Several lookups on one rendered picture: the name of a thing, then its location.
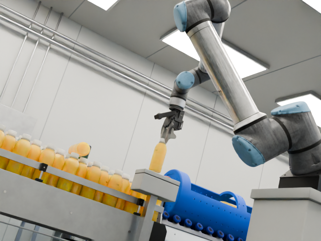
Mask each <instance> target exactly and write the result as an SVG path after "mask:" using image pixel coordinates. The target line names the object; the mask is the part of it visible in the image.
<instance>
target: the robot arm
mask: <svg viewBox="0 0 321 241"><path fill-rule="evenodd" d="M230 12H231V8H230V4H229V2H228V0H185V1H182V2H181V3H178V4H177V5H175V7H174V10H173V15H174V20H175V24H176V26H177V28H178V30H179V31H180V32H181V33H183V32H185V33H186V35H187V36H188V37H189V39H190V41H191V43H192V44H193V46H194V48H195V50H196V52H197V54H198V56H199V58H200V62H199V66H198V67H196V68H194V69H192V70H190V71H184V72H181V73H180V74H179V75H178V76H177V78H176V79H175V81H174V86H173V89H172V93H171V97H170V101H169V104H168V106H169V110H171V111H169V112H164V113H157V114H156V115H154V119H155V120H156V119H158V120H160V119H162V118H165V117H166V119H165V120H164V123H163V126H162V128H161V133H160V138H164V139H165V143H167V142H168V140H169V139H176V135H175V134H174V131H179V130H182V126H183V122H184V121H183V116H184V111H183V110H184V107H185V103H186V100H187V96H188V92H189V90H190V89H191V88H193V87H195V86H197V85H199V84H201V83H203V82H205V81H208V80H210V79H211V81H212V82H213V84H214V86H215V88H216V90H217V92H218V94H219V96H220V98H221V99H222V101H223V103H224V105H225V107H226V109H227V111H228V113H229V114H230V116H231V118H232V120H233V122H234V124H235V125H234V129H233V132H234V134H235V136H233V138H232V145H233V148H234V150H235V152H236V153H237V154H238V156H239V158H240V159H241V160H242V161H243V162H244V163H245V164H246V165H248V166H250V167H256V166H259V165H261V164H264V163H265V162H267V161H269V160H271V159H273V158H275V157H277V156H279V155H280V154H282V153H284V152H286V151H287V152H288V154H289V169H290V171H291V173H292V174H294V175H304V174H309V173H312V172H315V171H318V170H320V169H321V133H320V131H319V129H318V126H317V124H316V121H315V119H314V117H313V114H312V112H311V110H310V108H309V106H308V104H307V103H306V102H305V101H296V102H292V103H289V104H286V105H283V106H280V107H278V108H275V109H273V110H272V111H271V115H272V117H271V118H268V117H267V115H266V114H265V113H262V112H259V111H258V109H257V107H256V105H255V103H254V101H253V100H252V98H251V96H250V94H249V92H248V90H247V88H246V87H245V85H244V83H243V81H242V79H241V77H240V75H239V73H238V71H237V70H236V68H235V66H234V64H233V62H232V60H231V58H230V57H229V55H228V53H227V51H226V49H225V47H224V45H223V44H222V42H221V38H222V33H223V29H224V24H225V21H227V20H228V18H229V16H230ZM181 125H182V126H181Z"/></svg>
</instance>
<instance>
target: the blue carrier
mask: <svg viewBox="0 0 321 241"><path fill-rule="evenodd" d="M164 176H168V177H170V178H171V179H174V180H176V181H179V182H180V185H179V189H178V193H177V197H176V200H175V202H165V206H164V211H167V212H168V213H169V218H168V219H167V220H168V221H169V222H172V220H173V216H174V215H178V216H179V217H180V218H181V221H180V222H179V225H181V226H184V221H185V220H186V219H189V220H190V221H191V222H192V226H190V228H191V229H192V230H194V229H195V224H196V223H200V224H202V226H203V229H202V230H201V232H202V233H203V234H205V232H206V228H207V227H211V228H212V229H213V230H214V232H213V234H212V236H213V237H215V238H216V233H217V231H218V230H220V231H222V232H223V234H224V237H223V238H222V239H223V240H224V241H226V238H227V235H228V234H231V235H232V236H233V237H234V241H237V238H241V239H243V241H246V237H247V232H248V227H249V222H250V218H251V213H252V207H250V206H248V205H246V203H245V200H244V199H243V198H242V197H241V196H240V195H238V194H235V193H233V192H230V191H225V192H222V193H221V194H218V193H216V192H213V191H211V190H208V189H206V188H203V187H201V186H198V185H196V184H193V183H191V180H190V178H189V176H188V175H187V174H186V173H184V172H182V171H179V170H177V169H172V170H170V171H168V172H166V173H165V174H164ZM231 197H234V199H235V200H233V199H230V198H231ZM221 201H225V202H228V203H230V204H233V205H236V208H235V207H232V206H230V205H227V204H225V203H222V202H221Z"/></svg>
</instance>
